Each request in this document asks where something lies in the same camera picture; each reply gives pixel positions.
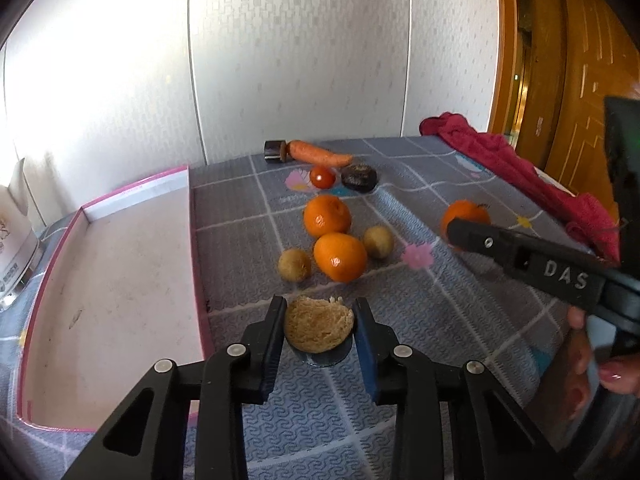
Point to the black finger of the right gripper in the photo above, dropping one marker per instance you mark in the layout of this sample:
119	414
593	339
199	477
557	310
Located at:
560	271

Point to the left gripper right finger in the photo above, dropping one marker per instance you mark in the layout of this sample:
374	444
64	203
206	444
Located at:
456	419

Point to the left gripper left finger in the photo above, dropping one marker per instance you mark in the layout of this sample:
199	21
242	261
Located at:
145	436

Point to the orange mandarin with stem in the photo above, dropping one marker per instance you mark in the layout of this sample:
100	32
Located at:
465	210

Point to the brown cut log piece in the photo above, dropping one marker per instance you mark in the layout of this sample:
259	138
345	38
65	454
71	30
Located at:
317	325

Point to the yellow-green small fruit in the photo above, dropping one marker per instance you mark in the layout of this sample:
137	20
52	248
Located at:
294	265
378	241

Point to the red cloth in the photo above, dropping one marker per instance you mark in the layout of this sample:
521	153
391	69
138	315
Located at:
583	216

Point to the wooden door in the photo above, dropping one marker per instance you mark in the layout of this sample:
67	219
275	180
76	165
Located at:
557	61

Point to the pink rimmed cardboard tray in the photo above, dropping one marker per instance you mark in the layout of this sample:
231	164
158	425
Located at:
120	292

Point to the grey patterned tablecloth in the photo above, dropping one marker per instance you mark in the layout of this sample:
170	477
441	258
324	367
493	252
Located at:
319	422

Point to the dark purple fruit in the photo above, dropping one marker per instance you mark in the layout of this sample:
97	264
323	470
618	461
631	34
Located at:
361	178

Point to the white ceramic electric kettle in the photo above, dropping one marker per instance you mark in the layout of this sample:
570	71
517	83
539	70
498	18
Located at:
20	247

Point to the red cherry tomato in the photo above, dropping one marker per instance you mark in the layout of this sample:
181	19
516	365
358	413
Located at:
322	178

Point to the orange carrot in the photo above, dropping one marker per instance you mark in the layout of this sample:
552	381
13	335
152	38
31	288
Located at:
314	155

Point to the small black cylinder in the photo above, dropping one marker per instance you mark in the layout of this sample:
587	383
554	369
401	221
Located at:
275	151

